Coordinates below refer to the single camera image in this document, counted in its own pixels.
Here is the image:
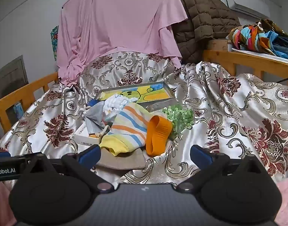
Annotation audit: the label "blue box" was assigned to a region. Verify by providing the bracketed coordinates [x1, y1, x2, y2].
[13, 103, 25, 119]

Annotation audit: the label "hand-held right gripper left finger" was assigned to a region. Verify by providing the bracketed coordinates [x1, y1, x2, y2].
[24, 144, 114, 192]

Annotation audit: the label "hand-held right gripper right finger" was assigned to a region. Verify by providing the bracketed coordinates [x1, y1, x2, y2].
[176, 144, 267, 192]

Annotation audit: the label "blue jeans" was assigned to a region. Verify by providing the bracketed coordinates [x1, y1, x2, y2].
[271, 36, 288, 60]

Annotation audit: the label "brown puffer jacket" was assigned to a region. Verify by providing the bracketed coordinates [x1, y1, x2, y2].
[171, 0, 241, 64]

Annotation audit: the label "colourful patterned cloth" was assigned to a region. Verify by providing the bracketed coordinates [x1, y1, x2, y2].
[227, 19, 288, 55]

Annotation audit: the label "floral satin blanket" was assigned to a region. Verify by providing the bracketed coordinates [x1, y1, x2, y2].
[0, 51, 288, 189]

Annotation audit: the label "painted picture tray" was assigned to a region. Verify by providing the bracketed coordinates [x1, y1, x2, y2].
[94, 81, 177, 112]

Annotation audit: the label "grey cloth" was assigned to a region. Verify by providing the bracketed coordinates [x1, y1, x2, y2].
[84, 104, 107, 136]

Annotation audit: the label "white and blue knit cloth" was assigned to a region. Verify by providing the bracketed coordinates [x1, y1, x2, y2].
[104, 94, 131, 120]

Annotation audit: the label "beige hat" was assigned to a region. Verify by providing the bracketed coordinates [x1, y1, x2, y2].
[96, 146, 148, 170]

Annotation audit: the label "wall poster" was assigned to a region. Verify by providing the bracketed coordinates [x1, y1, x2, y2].
[50, 25, 59, 62]

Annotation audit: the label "orange ribbed sock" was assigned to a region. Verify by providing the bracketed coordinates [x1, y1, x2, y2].
[146, 115, 173, 157]

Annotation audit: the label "white flat box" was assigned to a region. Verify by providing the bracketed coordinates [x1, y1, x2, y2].
[73, 125, 104, 146]

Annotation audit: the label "white air conditioner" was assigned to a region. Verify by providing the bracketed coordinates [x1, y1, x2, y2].
[224, 0, 271, 19]

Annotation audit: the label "pink hanging cloth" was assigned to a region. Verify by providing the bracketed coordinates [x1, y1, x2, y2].
[57, 0, 189, 86]

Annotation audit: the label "striped sock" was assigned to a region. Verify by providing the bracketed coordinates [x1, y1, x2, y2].
[98, 102, 168, 156]

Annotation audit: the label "wooden bed rail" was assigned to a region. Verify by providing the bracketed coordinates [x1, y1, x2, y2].
[202, 49, 288, 87]
[0, 72, 59, 129]

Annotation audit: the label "green artificial plant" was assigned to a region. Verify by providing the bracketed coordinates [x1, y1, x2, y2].
[161, 104, 195, 138]

